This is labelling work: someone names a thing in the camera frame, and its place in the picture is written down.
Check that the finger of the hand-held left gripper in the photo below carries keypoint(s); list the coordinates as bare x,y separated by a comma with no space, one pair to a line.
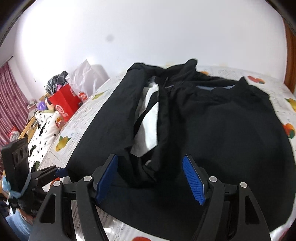
61,172

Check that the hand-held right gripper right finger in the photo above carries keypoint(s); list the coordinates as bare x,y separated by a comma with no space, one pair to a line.
194,180

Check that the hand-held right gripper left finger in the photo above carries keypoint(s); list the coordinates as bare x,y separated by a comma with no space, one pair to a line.
107,178

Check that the black jacket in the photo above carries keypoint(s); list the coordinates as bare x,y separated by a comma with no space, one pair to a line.
219,139

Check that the person's left forearm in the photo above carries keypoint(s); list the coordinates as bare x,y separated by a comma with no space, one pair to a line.
18,227

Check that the red snack packet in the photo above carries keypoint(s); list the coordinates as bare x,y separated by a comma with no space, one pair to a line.
13,134

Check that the white black-spotted pillow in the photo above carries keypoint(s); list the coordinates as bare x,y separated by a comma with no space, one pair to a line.
46,129

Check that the fruit printed bed sheet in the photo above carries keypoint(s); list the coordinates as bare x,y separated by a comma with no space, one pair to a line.
83,115

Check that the red patterned curtain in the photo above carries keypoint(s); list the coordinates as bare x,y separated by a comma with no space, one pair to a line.
11,97

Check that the white black-striped garment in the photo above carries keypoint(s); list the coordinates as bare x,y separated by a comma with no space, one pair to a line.
148,125

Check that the red paper bag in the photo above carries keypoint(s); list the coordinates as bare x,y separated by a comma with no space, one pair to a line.
64,102

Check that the dark plaid cloth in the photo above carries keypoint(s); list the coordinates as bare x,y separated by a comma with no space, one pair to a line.
55,81

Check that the white plastic bag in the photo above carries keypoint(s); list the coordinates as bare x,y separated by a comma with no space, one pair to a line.
85,74

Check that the wooden bed rail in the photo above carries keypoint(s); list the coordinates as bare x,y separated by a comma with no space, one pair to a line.
26,129

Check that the brown wooden door frame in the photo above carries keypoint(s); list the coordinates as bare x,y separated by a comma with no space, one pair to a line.
291,58

